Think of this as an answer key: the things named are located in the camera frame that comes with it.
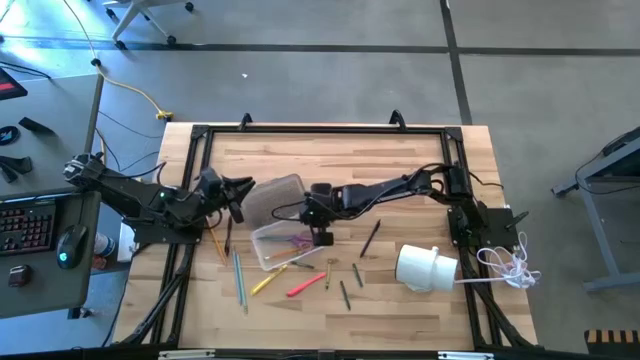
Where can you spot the light blue pencil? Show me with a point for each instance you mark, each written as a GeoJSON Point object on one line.
{"type": "Point", "coordinates": [236, 277]}

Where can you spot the dark gray keyboard desk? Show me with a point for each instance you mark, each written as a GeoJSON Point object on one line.
{"type": "Point", "coordinates": [45, 290]}

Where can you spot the black frame hook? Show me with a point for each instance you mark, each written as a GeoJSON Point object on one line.
{"type": "Point", "coordinates": [245, 115]}
{"type": "Point", "coordinates": [397, 112]}

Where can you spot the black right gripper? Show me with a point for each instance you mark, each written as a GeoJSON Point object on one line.
{"type": "Point", "coordinates": [325, 207]}

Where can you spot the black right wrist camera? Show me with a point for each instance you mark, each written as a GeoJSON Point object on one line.
{"type": "Point", "coordinates": [324, 238]}

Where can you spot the black pencil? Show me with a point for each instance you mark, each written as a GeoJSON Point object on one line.
{"type": "Point", "coordinates": [370, 238]}

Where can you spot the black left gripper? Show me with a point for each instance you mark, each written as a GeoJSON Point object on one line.
{"type": "Point", "coordinates": [215, 202]}

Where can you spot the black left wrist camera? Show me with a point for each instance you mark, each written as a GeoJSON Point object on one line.
{"type": "Point", "coordinates": [211, 180]}

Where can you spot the black keyboard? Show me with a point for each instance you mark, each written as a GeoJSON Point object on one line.
{"type": "Point", "coordinates": [25, 227]}

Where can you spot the dark brown pencil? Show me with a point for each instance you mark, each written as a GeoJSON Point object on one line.
{"type": "Point", "coordinates": [228, 235]}

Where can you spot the clear plastic supply box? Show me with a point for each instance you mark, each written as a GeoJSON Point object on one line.
{"type": "Point", "coordinates": [265, 246]}

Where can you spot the silver metal bracket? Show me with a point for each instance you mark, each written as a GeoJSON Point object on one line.
{"type": "Point", "coordinates": [185, 355]}
{"type": "Point", "coordinates": [465, 356]}

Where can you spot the black computer mouse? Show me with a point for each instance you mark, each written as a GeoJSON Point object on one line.
{"type": "Point", "coordinates": [71, 247]}

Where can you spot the gray metal cart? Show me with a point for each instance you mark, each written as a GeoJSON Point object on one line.
{"type": "Point", "coordinates": [600, 235]}

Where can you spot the pink highlighter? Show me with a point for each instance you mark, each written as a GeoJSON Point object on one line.
{"type": "Point", "coordinates": [306, 284]}

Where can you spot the green pencil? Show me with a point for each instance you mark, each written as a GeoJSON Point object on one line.
{"type": "Point", "coordinates": [242, 285]}

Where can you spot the small black device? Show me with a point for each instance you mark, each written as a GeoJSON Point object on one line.
{"type": "Point", "coordinates": [20, 276]}

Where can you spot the black orange striped object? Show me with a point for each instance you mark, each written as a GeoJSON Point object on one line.
{"type": "Point", "coordinates": [612, 342]}

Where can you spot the white blue drink can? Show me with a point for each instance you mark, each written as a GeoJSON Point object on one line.
{"type": "Point", "coordinates": [103, 245]}

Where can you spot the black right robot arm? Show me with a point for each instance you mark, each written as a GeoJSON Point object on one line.
{"type": "Point", "coordinates": [385, 187]}

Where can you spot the black red pad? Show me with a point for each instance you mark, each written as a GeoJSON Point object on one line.
{"type": "Point", "coordinates": [10, 87]}

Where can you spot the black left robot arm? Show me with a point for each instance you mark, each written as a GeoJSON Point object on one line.
{"type": "Point", "coordinates": [130, 192]}

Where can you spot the black base lever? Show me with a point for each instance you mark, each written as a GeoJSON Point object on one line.
{"type": "Point", "coordinates": [517, 220]}

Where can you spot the black metal table frame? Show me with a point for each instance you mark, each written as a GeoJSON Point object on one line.
{"type": "Point", "coordinates": [325, 129]}

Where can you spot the black bar piece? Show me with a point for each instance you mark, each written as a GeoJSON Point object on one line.
{"type": "Point", "coordinates": [32, 125]}

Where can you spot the white office chair base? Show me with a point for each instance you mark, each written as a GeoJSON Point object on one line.
{"type": "Point", "coordinates": [131, 9]}

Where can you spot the black disc with logo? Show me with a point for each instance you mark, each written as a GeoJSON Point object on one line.
{"type": "Point", "coordinates": [9, 135]}

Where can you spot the translucent textured box lid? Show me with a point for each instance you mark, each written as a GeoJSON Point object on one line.
{"type": "Point", "coordinates": [275, 200]}

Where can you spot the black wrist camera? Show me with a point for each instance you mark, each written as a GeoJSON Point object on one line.
{"type": "Point", "coordinates": [211, 180]}
{"type": "Point", "coordinates": [324, 238]}

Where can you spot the dark green pen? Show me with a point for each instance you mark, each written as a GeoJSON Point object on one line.
{"type": "Point", "coordinates": [303, 265]}

